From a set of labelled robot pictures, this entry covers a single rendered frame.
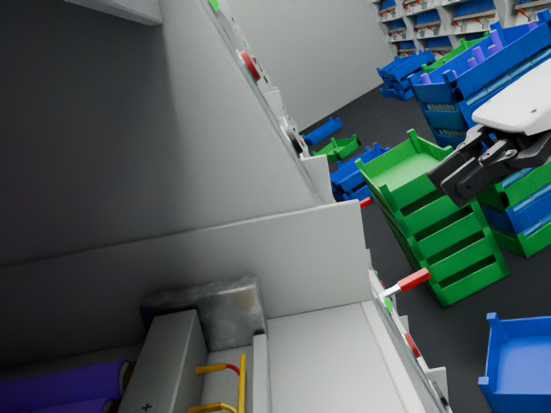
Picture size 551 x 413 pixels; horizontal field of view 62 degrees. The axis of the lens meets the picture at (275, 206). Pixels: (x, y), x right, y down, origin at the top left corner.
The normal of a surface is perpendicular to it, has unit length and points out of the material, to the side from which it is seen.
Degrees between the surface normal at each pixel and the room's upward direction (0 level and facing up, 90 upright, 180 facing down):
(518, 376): 0
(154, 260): 90
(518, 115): 10
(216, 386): 20
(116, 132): 90
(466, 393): 0
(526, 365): 0
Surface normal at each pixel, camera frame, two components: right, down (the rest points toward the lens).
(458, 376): -0.51, -0.81
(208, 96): 0.04, 0.31
